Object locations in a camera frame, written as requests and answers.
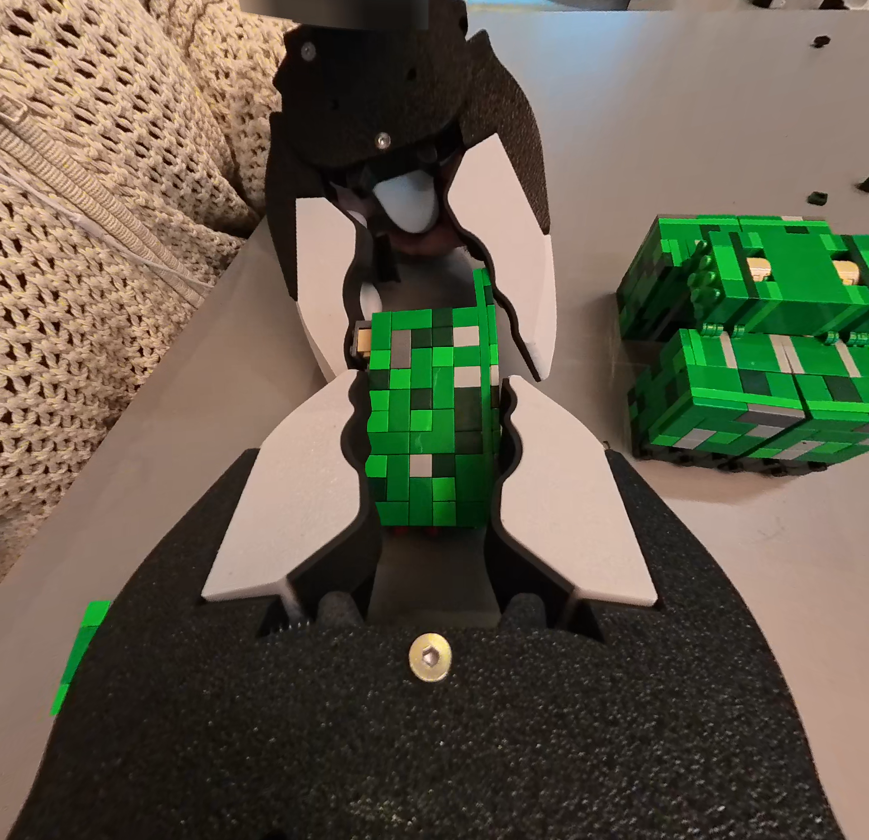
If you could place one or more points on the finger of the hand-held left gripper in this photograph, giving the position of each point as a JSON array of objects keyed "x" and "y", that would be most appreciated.
[
  {"x": 523, "y": 256},
  {"x": 322, "y": 276}
]

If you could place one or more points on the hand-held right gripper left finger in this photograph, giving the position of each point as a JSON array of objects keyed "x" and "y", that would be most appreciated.
[{"x": 285, "y": 514}]

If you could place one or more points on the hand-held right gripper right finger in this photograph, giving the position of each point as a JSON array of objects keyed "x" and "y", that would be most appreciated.
[{"x": 577, "y": 514}]

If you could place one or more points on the hollow green lego block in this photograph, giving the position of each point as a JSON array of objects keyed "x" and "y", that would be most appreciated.
[{"x": 428, "y": 412}]

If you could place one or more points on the green lego panel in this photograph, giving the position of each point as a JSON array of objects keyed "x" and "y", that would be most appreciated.
[{"x": 81, "y": 643}]

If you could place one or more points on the large green lego assembly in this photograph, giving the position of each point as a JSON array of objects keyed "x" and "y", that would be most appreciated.
[{"x": 747, "y": 378}]

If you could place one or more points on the beige knit sweater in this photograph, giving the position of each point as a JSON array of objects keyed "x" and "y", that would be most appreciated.
[{"x": 102, "y": 242}]

